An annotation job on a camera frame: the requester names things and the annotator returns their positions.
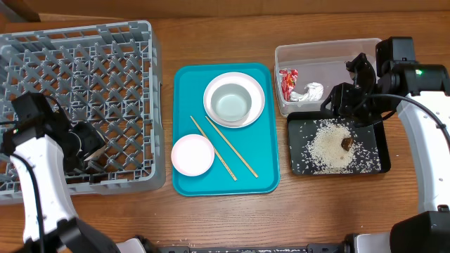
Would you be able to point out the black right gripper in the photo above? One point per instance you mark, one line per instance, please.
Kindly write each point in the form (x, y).
(339, 98)

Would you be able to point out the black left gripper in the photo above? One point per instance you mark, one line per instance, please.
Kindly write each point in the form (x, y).
(88, 139)

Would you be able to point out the white tissue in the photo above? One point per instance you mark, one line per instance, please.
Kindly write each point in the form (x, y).
(314, 93)

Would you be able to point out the grey metal bowl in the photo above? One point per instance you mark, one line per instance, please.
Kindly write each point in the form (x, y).
(230, 102)

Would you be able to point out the white small cup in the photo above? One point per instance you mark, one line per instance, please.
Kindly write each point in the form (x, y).
(95, 154)

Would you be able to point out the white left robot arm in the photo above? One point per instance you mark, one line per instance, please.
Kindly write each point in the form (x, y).
(39, 152)

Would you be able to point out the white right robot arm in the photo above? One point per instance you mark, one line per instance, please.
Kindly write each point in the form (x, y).
(419, 95)

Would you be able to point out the clear plastic waste bin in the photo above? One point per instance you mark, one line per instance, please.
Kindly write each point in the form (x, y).
(318, 62)

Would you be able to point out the grey plastic dishwasher rack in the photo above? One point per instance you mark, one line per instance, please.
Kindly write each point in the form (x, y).
(109, 75)

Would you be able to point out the brown food scrap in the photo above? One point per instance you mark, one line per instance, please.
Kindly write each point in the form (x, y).
(347, 143)

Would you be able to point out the black rectangular tray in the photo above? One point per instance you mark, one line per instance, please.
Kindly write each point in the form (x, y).
(385, 147)

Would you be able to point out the pile of white rice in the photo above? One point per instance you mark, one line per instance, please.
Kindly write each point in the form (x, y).
(328, 149)

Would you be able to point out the red snack wrapper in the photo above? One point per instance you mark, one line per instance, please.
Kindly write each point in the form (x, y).
(288, 81)

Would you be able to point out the large white round plate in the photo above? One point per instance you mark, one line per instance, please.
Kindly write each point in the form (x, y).
(251, 84)

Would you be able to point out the left wooden chopstick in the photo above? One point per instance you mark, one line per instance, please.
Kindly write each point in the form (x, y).
(233, 176)

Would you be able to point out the wooden chopstick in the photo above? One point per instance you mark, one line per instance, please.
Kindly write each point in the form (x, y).
(233, 176)
(232, 147)

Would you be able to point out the teal plastic serving tray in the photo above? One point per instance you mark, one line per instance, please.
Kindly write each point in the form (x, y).
(257, 142)

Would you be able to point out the right wooden chopstick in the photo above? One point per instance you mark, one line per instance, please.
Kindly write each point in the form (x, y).
(232, 147)

